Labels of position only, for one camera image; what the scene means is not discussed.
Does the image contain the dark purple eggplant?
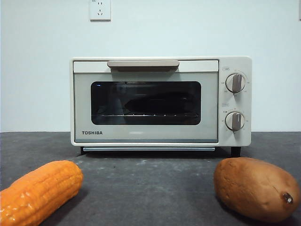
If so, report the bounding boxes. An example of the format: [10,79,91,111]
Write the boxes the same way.
[124,93,195,114]

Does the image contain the glass oven door with handle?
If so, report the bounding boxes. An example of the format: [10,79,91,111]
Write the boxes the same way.
[72,60,219,144]

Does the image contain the beige oven knob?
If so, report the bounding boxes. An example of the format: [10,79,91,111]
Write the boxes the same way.
[224,111,245,131]
[225,73,245,93]

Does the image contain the cream Toshiba toaster oven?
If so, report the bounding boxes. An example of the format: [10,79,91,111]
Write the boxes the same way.
[69,56,253,157]

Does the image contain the brown sweet potato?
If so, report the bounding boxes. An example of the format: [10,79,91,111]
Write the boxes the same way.
[213,157,301,223]

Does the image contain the orange corn cob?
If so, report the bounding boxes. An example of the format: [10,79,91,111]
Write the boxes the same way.
[0,160,84,226]

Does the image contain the wire oven rack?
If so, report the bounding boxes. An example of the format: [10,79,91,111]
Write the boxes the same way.
[97,113,199,118]

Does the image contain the white wall socket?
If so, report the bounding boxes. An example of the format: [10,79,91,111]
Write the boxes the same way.
[89,0,111,22]

